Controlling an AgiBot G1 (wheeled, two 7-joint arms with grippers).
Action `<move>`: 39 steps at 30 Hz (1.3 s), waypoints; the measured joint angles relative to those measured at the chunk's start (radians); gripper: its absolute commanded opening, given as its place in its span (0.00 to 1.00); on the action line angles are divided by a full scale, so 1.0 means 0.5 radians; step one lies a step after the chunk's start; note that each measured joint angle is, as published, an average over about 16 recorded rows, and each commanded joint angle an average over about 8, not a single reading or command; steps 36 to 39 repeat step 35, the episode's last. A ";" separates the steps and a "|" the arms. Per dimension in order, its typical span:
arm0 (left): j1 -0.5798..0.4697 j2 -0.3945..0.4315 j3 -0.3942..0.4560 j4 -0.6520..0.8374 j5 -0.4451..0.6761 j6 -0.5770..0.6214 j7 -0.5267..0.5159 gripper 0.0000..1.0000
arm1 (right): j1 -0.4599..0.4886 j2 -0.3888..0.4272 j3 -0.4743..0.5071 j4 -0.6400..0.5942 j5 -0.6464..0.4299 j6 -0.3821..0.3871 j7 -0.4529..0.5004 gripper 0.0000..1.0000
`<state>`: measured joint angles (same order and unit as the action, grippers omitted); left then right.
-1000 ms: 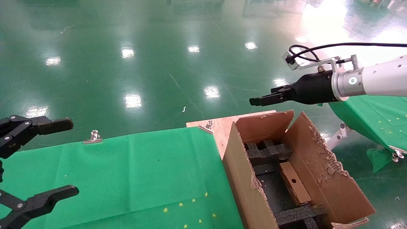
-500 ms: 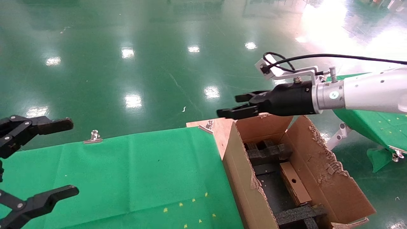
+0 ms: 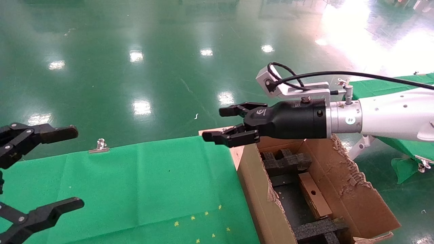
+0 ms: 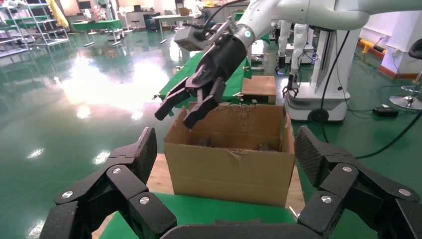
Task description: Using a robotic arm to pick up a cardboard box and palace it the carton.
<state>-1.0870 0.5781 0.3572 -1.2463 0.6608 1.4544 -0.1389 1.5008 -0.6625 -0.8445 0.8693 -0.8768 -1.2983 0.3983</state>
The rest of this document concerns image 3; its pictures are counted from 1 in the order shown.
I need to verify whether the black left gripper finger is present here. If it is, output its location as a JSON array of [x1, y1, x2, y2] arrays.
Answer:
[[0, 198, 85, 244], [0, 123, 79, 170]]

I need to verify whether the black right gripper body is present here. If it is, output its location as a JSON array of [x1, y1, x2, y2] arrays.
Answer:
[[244, 99, 328, 139]]

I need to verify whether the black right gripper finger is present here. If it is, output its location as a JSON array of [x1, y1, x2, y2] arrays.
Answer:
[[219, 102, 268, 118], [202, 124, 261, 148]]

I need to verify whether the small brown cardboard box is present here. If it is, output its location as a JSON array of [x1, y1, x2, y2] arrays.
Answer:
[[298, 172, 333, 220]]

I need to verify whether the large open brown carton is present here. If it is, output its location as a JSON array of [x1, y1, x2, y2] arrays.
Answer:
[[237, 134, 401, 244]]

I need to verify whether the black foam insert block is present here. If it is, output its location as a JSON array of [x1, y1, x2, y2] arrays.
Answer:
[[292, 218, 350, 244], [260, 149, 312, 177]]

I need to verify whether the black foam bottom sheet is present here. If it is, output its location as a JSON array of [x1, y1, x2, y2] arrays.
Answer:
[[270, 174, 316, 228]]

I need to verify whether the green cloth with yellow stars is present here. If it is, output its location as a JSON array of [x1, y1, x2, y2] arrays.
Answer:
[[0, 135, 261, 244], [349, 73, 434, 185]]

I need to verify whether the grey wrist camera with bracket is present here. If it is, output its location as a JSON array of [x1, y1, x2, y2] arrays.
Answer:
[[255, 65, 331, 102]]

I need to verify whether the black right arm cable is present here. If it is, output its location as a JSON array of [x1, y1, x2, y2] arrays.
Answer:
[[267, 62, 434, 90]]

